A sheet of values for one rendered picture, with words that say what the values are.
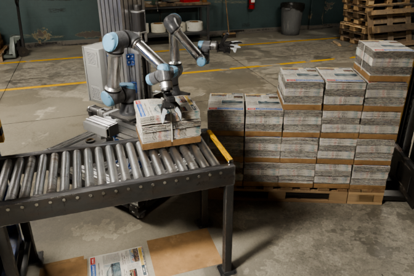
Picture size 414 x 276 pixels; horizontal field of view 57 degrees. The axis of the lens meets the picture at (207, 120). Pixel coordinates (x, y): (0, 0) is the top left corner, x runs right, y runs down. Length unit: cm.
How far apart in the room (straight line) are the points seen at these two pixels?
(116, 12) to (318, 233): 222
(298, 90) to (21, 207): 195
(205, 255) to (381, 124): 163
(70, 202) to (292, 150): 174
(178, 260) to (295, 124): 131
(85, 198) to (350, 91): 197
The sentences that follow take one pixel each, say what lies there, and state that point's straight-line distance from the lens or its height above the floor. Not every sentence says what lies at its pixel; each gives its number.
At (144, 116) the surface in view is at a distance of 231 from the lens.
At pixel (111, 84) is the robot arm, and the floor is 110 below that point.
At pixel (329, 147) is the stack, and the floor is 52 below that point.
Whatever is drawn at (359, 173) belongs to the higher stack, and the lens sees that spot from 332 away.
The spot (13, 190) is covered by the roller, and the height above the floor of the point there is 80.
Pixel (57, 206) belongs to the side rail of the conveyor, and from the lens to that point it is 213.
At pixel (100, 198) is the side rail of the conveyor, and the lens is 211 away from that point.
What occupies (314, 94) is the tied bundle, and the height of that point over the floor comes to 96.
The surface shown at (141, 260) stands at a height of 1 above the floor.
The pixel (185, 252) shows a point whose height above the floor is 0.
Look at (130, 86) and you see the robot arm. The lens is 281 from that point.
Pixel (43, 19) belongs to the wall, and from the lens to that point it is 923.
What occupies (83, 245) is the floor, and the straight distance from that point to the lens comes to 301.
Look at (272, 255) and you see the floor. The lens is 284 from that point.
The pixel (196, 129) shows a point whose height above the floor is 90.
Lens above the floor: 193
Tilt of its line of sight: 24 degrees down
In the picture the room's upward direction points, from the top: straight up
